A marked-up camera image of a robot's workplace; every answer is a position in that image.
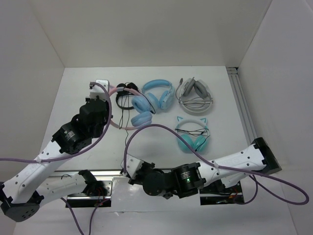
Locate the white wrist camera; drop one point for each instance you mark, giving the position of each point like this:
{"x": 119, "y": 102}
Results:
{"x": 133, "y": 165}
{"x": 97, "y": 92}

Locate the teal white cat-ear headphones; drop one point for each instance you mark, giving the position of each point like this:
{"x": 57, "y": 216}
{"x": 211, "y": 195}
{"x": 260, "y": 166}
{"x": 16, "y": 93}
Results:
{"x": 194, "y": 131}

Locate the black on-ear headphones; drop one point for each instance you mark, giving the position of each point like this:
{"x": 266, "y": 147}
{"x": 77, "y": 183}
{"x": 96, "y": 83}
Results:
{"x": 125, "y": 94}

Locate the light blue gaming headphones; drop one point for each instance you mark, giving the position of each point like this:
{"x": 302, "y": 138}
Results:
{"x": 160, "y": 93}

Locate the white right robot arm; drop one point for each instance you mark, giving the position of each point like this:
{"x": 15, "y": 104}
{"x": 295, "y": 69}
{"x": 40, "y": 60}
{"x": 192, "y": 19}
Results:
{"x": 186, "y": 180}

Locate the pink blue cat-ear headphones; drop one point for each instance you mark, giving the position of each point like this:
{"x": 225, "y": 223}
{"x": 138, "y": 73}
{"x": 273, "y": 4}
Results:
{"x": 141, "y": 104}

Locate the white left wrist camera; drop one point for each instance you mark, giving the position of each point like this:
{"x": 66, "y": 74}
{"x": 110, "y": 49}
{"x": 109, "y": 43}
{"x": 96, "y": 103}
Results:
{"x": 97, "y": 92}

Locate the aluminium front rail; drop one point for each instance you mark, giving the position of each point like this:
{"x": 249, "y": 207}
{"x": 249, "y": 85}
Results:
{"x": 96, "y": 173}

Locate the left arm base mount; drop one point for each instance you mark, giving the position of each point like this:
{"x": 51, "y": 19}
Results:
{"x": 97, "y": 192}

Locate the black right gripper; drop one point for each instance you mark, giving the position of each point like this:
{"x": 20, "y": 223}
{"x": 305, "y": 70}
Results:
{"x": 136, "y": 180}

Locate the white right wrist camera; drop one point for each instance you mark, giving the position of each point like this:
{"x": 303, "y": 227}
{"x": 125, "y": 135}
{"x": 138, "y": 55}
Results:
{"x": 133, "y": 165}

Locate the white grey gaming headphones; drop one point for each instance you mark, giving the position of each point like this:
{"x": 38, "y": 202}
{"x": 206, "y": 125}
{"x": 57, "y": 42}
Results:
{"x": 194, "y": 96}

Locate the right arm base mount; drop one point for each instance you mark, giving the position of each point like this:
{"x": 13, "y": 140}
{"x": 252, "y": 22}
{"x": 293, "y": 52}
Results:
{"x": 212, "y": 195}

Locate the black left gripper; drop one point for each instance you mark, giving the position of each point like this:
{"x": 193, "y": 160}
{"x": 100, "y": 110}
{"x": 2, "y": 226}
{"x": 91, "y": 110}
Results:
{"x": 107, "y": 107}

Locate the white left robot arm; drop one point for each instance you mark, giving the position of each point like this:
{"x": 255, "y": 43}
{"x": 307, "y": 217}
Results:
{"x": 24, "y": 194}

